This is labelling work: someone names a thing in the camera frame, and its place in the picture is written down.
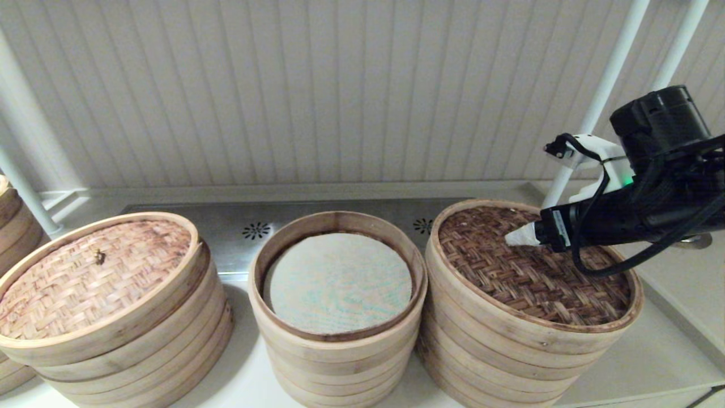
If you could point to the dark woven bamboo steamer lid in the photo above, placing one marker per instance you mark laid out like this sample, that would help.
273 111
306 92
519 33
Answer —
510 283

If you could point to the bamboo steamer stack, pale cloth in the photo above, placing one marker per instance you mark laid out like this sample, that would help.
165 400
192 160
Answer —
340 368

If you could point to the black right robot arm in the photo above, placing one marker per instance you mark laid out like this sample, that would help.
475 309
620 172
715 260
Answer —
696 209

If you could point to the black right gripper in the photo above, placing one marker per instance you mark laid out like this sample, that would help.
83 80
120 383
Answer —
600 221

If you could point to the steel panel with flower vents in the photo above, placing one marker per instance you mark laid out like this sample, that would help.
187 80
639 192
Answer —
226 238

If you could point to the light woven bamboo steamer lid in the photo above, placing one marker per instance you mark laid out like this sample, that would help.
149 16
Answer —
85 283

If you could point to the bamboo steamer stack, grey cloth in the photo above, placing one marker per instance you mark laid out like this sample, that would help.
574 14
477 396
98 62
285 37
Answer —
498 379

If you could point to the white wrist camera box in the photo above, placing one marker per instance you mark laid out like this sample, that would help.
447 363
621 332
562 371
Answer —
606 156

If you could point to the thick white pole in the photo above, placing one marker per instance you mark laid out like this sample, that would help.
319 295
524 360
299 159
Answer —
28 130

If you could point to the pale round steamer cloth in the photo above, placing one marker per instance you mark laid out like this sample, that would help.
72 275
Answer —
340 283

